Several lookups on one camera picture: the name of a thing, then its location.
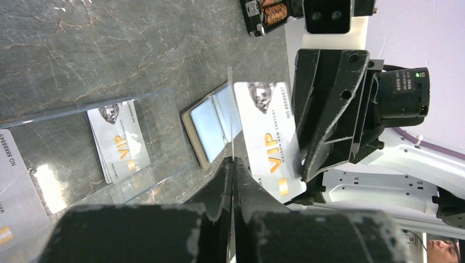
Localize clear acrylic card box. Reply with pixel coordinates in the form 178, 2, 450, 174
7, 89, 189, 216
1, 128, 72, 262

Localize black poker chip case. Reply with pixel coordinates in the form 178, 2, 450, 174
239, 0, 304, 37

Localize person in background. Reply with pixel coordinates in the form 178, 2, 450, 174
427, 239, 464, 263

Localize poker chips in case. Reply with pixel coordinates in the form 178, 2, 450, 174
260, 0, 288, 26

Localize silver vip card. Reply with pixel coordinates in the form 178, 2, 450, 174
87, 100, 150, 184
233, 82, 307, 203
1, 129, 49, 252

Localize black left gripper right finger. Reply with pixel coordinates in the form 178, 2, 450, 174
233, 158, 407, 262

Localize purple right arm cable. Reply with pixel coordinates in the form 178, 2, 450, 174
392, 127, 465, 161

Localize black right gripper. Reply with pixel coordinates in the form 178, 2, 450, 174
292, 49, 430, 182

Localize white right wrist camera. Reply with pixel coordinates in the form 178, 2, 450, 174
291, 1, 376, 87

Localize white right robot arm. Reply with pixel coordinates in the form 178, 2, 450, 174
290, 49, 464, 229

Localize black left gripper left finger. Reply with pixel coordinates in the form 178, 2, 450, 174
38, 157, 234, 262

